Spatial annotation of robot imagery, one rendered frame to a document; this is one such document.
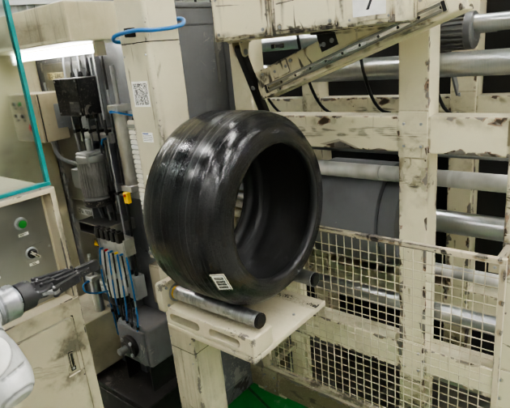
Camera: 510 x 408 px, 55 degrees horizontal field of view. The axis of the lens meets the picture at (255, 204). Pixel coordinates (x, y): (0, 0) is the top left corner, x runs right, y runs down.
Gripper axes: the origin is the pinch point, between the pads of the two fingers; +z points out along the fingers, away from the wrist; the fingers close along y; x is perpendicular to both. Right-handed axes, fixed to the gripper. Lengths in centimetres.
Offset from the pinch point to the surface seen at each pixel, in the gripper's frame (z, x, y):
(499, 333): 69, 29, -93
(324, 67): 68, -48, -39
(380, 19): 55, -59, -64
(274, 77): 68, -45, -20
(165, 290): 19.1, 13.5, -8.9
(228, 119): 30, -38, -33
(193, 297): 21.5, 14.4, -18.9
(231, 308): 21.8, 14.1, -33.7
